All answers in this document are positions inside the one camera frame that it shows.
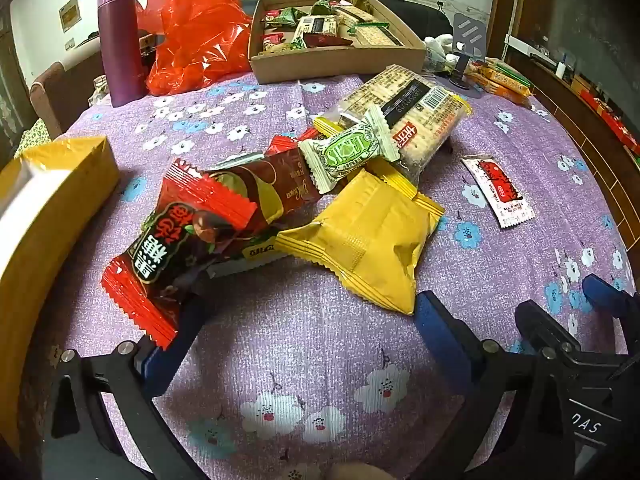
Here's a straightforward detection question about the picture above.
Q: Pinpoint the grey phone stand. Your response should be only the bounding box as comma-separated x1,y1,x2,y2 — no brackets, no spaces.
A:
447,12,488,98

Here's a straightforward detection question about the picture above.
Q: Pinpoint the small red snack packet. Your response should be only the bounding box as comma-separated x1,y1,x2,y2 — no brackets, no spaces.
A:
265,135,302,157

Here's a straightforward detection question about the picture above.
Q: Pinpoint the white crumpled plastic bag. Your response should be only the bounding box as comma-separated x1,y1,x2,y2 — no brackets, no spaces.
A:
424,34,457,75

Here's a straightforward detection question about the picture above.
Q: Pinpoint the plain yellow snack packet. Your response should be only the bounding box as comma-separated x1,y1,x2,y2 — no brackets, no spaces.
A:
275,157,446,317

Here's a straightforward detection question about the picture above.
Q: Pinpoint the red plastic bag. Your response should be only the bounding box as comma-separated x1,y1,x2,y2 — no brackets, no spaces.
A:
136,0,256,97

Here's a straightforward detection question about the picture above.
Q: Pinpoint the white yellow flat packet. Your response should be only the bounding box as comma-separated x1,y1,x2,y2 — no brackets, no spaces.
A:
204,240,307,282

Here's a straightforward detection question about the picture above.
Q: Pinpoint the green white small snack packet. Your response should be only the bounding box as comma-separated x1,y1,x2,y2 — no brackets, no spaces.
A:
298,108,401,194

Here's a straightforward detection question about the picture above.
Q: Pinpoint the pile of assorted snack packets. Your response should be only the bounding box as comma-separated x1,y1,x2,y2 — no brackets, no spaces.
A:
260,0,401,56

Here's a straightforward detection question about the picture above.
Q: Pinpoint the brown gold chocolate wafer packet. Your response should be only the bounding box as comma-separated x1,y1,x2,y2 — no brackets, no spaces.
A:
207,147,331,226

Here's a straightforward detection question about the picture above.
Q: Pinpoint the green yellow biscuit packet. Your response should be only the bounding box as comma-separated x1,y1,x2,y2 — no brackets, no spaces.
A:
487,59,532,88

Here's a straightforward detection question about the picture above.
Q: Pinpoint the clear cracker packet black label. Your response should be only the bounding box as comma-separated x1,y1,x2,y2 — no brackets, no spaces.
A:
336,64,472,186

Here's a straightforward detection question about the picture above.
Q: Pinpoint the green patterned cushion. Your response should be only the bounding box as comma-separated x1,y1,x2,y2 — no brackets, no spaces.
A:
12,119,52,159

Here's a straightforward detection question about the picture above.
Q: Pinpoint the purple floral tablecloth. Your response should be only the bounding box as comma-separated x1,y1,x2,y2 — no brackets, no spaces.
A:
30,67,638,480

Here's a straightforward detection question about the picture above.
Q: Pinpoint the brown chair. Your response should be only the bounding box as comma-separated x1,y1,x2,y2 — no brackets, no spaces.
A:
30,61,108,137

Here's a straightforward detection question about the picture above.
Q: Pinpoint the brown cardboard tray box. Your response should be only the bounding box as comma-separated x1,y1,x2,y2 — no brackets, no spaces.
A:
248,0,427,85

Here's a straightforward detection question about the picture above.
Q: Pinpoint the yellow cardboard box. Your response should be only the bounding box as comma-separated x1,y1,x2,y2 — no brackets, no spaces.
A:
0,136,121,456

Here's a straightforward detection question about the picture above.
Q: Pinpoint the small yellow packet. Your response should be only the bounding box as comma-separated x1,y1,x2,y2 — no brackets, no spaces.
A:
312,116,362,139

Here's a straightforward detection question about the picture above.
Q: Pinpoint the purple thermos bottle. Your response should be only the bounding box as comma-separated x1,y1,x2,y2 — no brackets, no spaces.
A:
96,0,148,108

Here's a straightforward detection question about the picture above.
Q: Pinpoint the dark wooden glass cabinet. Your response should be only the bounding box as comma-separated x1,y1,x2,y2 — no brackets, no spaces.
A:
0,5,32,166

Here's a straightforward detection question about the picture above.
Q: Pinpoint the small yellow wall sign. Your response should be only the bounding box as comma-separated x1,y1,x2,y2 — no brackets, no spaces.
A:
59,0,82,31

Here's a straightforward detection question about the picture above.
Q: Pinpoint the red chestnut snack packet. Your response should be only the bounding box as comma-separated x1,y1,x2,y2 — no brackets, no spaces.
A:
101,157,257,351

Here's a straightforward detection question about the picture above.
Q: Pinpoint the orange biscuit packet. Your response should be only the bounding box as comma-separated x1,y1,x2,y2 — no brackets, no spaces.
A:
467,72,532,107
470,62,531,98

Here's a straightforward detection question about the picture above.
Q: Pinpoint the red white flat sachet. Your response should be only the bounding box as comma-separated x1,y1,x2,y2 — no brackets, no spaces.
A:
460,154,536,230

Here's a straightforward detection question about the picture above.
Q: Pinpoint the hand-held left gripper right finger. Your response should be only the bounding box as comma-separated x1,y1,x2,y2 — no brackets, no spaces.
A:
414,289,541,480

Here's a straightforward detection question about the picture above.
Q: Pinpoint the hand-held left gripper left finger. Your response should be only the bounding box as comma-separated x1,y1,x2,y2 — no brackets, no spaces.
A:
47,292,211,480

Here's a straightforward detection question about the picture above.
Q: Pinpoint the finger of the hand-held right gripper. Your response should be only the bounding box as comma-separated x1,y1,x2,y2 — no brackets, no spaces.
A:
515,300,587,361
581,274,640,353

